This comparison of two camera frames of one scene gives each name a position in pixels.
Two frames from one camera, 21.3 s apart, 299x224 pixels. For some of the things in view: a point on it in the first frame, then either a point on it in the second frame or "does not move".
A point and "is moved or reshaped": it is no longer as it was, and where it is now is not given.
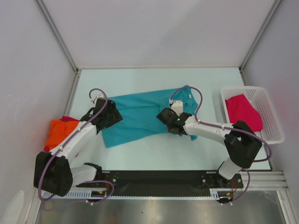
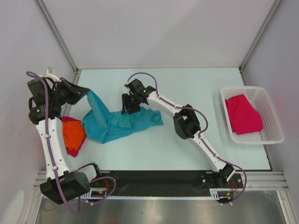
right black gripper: (168, 129) -> (127, 105)
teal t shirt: (139, 113) is moved or reshaped
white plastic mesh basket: (272, 129) does not move
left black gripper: (116, 116) -> (77, 92)
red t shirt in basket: (240, 109) does not move
